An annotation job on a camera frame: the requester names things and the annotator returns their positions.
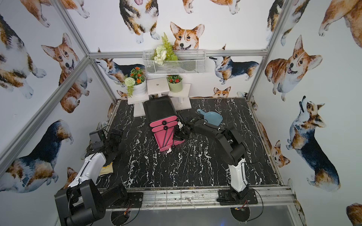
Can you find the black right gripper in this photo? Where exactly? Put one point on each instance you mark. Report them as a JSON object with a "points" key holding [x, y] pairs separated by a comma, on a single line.
{"points": [[177, 136]]}

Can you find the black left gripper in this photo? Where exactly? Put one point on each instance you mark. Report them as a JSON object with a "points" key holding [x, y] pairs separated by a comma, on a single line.
{"points": [[113, 140]]}

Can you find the green pencil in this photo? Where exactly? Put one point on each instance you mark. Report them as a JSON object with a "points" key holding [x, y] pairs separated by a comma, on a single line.
{"points": [[165, 135]]}

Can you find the black drawer cabinet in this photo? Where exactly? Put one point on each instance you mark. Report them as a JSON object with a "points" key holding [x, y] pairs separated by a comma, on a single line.
{"points": [[159, 108]]}

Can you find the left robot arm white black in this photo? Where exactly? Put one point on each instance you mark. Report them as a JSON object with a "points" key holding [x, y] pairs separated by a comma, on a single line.
{"points": [[81, 203]]}

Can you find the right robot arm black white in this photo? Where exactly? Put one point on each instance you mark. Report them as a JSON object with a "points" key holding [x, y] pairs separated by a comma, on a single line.
{"points": [[230, 145]]}

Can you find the teal plastic dustpan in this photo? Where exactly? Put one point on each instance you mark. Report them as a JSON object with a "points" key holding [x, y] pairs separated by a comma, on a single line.
{"points": [[213, 118]]}

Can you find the yellow cloth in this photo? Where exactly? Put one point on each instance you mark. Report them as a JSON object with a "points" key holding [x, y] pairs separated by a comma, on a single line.
{"points": [[107, 170]]}

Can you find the white stepped display stand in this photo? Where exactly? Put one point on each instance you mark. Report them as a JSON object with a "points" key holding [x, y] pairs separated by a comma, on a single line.
{"points": [[158, 87]]}

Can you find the green pot red flowers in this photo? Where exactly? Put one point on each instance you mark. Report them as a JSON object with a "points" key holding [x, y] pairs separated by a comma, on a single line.
{"points": [[175, 83]]}

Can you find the white pot orange flowers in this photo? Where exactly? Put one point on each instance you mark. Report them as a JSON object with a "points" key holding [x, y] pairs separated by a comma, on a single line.
{"points": [[136, 82]]}

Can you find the green white artificial fern flowers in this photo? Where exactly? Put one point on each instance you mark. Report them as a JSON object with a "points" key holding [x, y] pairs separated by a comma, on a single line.
{"points": [[164, 52]]}

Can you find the white wire basket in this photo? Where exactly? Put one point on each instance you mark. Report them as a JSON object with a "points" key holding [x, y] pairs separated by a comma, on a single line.
{"points": [[187, 62]]}

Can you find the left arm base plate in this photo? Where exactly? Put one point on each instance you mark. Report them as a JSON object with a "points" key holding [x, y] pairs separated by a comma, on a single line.
{"points": [[133, 200]]}

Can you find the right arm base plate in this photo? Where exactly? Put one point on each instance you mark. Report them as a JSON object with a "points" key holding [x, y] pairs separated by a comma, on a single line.
{"points": [[231, 197]]}

